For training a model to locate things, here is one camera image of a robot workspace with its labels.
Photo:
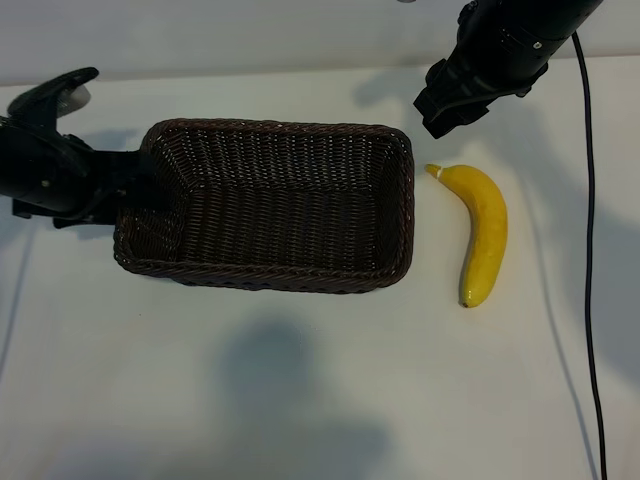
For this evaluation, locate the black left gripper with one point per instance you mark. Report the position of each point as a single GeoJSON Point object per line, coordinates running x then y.
{"type": "Point", "coordinates": [97, 190]}

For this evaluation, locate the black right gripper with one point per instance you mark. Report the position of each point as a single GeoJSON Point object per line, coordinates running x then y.
{"type": "Point", "coordinates": [487, 67]}

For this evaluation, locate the yellow banana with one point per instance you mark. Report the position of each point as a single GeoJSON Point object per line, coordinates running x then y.
{"type": "Point", "coordinates": [487, 225]}

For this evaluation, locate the dark brown wicker basket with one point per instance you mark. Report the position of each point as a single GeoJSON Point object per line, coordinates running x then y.
{"type": "Point", "coordinates": [280, 220]}

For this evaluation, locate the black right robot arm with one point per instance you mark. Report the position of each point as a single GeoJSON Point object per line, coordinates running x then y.
{"type": "Point", "coordinates": [550, 20]}

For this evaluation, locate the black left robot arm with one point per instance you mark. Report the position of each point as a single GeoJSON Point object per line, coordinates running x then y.
{"type": "Point", "coordinates": [30, 165]}

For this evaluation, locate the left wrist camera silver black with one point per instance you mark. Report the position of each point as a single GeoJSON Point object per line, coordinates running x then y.
{"type": "Point", "coordinates": [45, 95]}

